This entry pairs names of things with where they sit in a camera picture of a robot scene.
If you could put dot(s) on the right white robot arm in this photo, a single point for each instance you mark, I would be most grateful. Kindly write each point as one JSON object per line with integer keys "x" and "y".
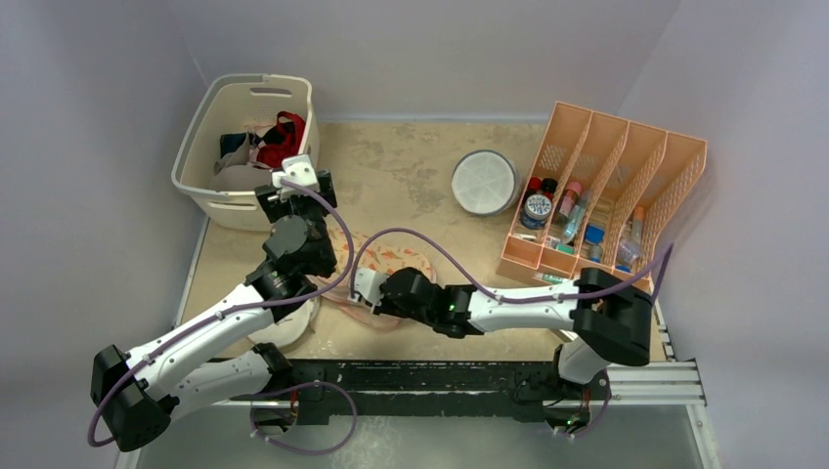
{"x": 610, "y": 317}

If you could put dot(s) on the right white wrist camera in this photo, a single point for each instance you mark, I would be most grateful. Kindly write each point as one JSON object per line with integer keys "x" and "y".
{"x": 366, "y": 287}

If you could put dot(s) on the cream laundry basket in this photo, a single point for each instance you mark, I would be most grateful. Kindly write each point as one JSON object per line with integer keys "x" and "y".
{"x": 238, "y": 103}

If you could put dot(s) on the green white tube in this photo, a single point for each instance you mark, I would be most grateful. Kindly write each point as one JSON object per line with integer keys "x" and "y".
{"x": 551, "y": 279}

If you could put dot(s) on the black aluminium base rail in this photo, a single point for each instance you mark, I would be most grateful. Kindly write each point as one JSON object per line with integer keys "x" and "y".
{"x": 523, "y": 391}

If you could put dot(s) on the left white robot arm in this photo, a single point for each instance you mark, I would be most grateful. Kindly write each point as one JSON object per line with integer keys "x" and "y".
{"x": 138, "y": 393}

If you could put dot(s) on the blue round tin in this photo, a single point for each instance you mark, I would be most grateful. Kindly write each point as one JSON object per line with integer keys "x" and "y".
{"x": 536, "y": 209}

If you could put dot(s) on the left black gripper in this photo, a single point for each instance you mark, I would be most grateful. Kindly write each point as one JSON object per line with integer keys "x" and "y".
{"x": 277, "y": 207}

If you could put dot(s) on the floral bra laundry bag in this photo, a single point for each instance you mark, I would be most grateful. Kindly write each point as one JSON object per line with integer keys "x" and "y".
{"x": 382, "y": 257}

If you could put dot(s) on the peach desk organizer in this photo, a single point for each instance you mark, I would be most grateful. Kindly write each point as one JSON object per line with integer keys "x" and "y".
{"x": 614, "y": 184}

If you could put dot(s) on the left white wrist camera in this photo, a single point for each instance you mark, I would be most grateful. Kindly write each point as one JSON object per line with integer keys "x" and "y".
{"x": 299, "y": 170}

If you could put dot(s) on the red bra in basket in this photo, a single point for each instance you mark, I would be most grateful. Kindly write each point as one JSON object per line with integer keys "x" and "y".
{"x": 270, "y": 146}

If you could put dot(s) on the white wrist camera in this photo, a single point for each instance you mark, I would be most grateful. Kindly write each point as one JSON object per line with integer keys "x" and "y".
{"x": 366, "y": 287}
{"x": 299, "y": 170}

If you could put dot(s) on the white dome bra bag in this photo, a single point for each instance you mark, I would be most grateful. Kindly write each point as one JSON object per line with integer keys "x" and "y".
{"x": 289, "y": 330}

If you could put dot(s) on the grey bra in basket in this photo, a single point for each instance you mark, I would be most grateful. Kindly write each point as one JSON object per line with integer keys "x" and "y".
{"x": 233, "y": 171}

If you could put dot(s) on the round white mesh laundry bag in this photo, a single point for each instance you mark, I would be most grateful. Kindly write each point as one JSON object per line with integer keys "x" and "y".
{"x": 485, "y": 183}

